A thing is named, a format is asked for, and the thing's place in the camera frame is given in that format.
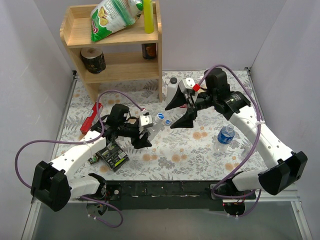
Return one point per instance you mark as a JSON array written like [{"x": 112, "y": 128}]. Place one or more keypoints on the white bottle black cap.
[{"x": 171, "y": 89}]

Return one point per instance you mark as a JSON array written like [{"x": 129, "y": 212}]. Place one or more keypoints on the clear plastic bottle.
[{"x": 155, "y": 129}]

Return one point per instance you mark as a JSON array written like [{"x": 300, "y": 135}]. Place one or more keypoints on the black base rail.
[{"x": 160, "y": 194}]

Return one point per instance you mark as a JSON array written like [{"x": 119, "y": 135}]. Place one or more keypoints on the yellow-green bottle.
[{"x": 148, "y": 16}]

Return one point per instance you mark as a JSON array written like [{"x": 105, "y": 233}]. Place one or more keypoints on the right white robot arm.
[{"x": 284, "y": 166}]

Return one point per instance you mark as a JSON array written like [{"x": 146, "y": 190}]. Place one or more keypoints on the red rectangular box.
[{"x": 92, "y": 118}]

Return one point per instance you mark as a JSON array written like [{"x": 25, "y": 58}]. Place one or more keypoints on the blue label water bottle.
[{"x": 224, "y": 138}]

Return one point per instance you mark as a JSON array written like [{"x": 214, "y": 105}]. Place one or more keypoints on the green chips bag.
[{"x": 111, "y": 16}]

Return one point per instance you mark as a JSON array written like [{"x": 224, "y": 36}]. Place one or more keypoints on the blue white bottle cap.
[
  {"x": 160, "y": 116},
  {"x": 168, "y": 122}
]

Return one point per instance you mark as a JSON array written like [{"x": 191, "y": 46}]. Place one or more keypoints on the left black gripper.
[{"x": 139, "y": 133}]

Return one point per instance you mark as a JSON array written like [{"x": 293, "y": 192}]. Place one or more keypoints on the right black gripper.
[{"x": 191, "y": 105}]

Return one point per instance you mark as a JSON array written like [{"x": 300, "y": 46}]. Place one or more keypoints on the dark can on shelf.
[{"x": 149, "y": 51}]

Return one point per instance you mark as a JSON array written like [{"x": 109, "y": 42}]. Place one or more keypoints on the dark round canister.
[{"x": 93, "y": 59}]

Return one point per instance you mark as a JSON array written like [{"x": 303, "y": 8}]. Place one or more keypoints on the purple candy packet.
[{"x": 94, "y": 159}]

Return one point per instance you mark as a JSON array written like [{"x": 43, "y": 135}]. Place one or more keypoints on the wooden shelf unit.
[{"x": 75, "y": 34}]

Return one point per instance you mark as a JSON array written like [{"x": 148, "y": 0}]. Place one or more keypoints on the floral patterned table mat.
[{"x": 175, "y": 154}]

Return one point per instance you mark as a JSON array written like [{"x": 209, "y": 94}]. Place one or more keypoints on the black green product box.
[{"x": 113, "y": 155}]

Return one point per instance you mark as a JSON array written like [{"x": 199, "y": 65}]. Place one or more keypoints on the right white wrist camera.
[{"x": 188, "y": 86}]

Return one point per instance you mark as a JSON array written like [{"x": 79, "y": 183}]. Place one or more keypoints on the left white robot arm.
[{"x": 53, "y": 182}]

